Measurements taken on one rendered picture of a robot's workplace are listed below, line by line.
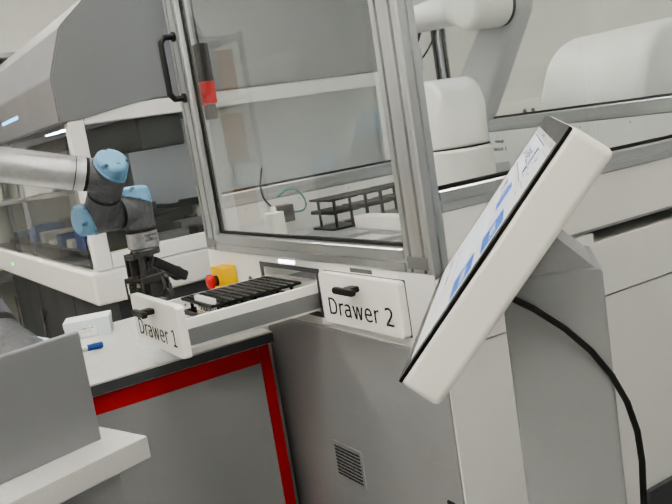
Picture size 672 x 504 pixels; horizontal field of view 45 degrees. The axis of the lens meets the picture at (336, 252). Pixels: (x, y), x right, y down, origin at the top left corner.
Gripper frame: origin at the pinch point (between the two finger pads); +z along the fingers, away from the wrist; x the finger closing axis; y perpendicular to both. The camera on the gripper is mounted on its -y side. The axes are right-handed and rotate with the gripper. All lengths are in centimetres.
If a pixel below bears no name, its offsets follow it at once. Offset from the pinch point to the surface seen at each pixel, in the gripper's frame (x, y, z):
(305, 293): 40.8, -8.0, -6.8
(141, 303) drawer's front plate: 12.7, 14.9, -10.2
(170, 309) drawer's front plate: 30.2, 20.7, -10.9
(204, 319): 33.2, 15.1, -7.2
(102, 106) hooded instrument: -49, -29, -59
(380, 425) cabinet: 58, -6, 21
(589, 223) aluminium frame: 95, -37, -15
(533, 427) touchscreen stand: 115, 34, -2
